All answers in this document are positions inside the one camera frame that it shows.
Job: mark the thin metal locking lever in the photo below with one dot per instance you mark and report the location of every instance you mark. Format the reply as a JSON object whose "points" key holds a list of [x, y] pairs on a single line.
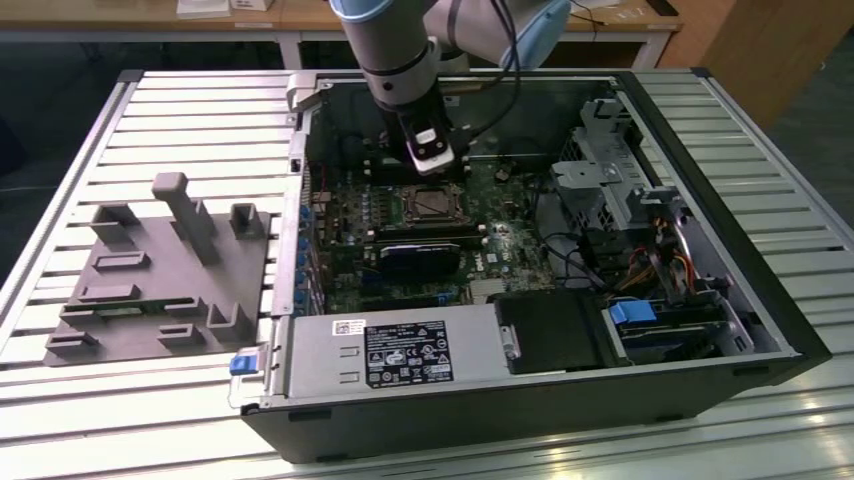
{"points": [[434, 223]]}

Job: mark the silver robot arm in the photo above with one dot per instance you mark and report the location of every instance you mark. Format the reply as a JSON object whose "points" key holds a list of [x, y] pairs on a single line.
{"points": [[394, 55]]}

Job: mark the CPU socket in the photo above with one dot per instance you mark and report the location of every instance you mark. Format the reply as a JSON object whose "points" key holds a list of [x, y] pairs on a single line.
{"points": [[404, 189]]}

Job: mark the black plastic bay cover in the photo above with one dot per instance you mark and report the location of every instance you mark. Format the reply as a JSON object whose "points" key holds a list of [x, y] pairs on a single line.
{"points": [[554, 330]]}

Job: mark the round coin battery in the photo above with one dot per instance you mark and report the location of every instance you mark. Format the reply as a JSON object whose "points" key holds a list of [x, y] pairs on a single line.
{"points": [[502, 173]]}

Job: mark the green motherboard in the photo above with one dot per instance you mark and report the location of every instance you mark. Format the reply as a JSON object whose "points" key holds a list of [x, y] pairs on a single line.
{"points": [[514, 200]]}

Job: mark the silver metal drive cage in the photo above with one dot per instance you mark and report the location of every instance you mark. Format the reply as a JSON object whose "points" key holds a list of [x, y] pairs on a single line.
{"points": [[588, 175]]}

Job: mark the white paper box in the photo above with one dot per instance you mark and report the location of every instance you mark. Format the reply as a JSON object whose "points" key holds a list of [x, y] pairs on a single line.
{"points": [[253, 4], [201, 7]]}

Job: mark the silver chipset heatsink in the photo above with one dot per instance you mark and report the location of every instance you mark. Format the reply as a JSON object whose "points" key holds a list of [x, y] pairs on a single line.
{"points": [[488, 290]]}

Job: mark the grey parts rack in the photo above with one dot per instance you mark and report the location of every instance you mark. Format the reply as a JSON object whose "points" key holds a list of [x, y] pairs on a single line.
{"points": [[167, 280]]}

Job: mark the silver power supply unit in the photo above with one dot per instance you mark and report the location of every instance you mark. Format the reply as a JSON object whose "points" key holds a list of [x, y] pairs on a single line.
{"points": [[321, 350]]}

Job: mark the wooden desk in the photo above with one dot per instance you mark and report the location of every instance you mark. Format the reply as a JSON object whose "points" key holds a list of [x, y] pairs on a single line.
{"points": [[101, 20]]}

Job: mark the hard disk in blue carrier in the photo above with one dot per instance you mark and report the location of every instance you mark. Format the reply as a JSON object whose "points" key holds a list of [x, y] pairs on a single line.
{"points": [[630, 312]]}

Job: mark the blue case latch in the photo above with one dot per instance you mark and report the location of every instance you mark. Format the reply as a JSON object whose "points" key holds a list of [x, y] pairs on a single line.
{"points": [[242, 364]]}

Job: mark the wooden cabinet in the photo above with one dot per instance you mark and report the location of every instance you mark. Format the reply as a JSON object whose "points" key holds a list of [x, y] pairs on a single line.
{"points": [[768, 50]]}

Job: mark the black open PC case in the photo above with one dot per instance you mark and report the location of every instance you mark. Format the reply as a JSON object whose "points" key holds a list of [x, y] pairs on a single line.
{"points": [[468, 430]]}

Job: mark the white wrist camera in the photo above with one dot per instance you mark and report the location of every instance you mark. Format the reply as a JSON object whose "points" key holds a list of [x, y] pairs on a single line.
{"points": [[430, 150]]}

